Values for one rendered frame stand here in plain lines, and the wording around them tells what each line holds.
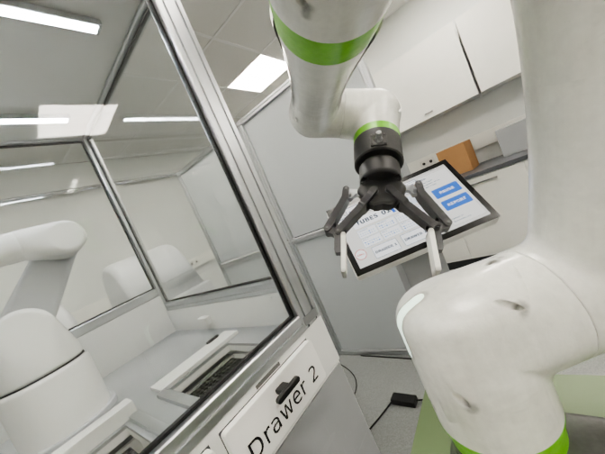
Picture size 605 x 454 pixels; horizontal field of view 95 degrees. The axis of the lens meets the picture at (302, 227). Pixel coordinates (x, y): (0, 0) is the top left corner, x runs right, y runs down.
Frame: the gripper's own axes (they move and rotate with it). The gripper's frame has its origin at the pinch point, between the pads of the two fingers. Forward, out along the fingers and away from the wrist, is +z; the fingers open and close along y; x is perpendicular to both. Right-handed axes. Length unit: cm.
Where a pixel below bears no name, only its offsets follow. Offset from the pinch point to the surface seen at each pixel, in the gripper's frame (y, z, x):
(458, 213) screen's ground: 29, -39, 49
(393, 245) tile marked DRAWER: 7, -27, 50
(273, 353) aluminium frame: -25.8, 10.7, 27.1
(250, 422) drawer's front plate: -27.3, 24.0, 21.7
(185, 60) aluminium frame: -45, -53, -9
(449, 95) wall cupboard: 86, -238, 155
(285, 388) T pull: -21.4, 17.7, 24.7
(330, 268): -28, -60, 156
